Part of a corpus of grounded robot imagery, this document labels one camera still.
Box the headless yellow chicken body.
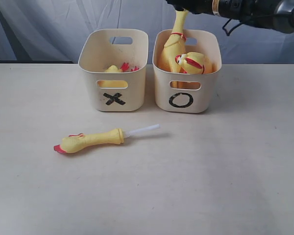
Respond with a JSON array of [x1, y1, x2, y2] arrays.
[[98, 62, 139, 89]]

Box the cream bin marked O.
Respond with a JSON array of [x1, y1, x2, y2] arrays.
[[152, 29, 222, 113]]

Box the yellow rubber chicken top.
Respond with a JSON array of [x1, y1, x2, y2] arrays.
[[175, 52, 213, 74]]

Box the cream bin marked X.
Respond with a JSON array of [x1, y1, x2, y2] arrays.
[[78, 28, 148, 112]]

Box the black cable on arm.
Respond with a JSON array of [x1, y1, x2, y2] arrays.
[[222, 17, 245, 37]]

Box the white backdrop curtain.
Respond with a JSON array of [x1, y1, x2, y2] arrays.
[[0, 0, 294, 64]]

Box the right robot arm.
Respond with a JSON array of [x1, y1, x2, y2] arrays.
[[167, 0, 294, 36]]

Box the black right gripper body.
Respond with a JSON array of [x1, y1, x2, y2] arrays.
[[166, 0, 213, 15]]

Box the detached chicken head neck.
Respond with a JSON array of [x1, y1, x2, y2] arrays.
[[53, 124, 160, 154]]

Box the yellow rubber chicken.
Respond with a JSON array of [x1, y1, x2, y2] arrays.
[[175, 52, 213, 74], [157, 9, 189, 89]]

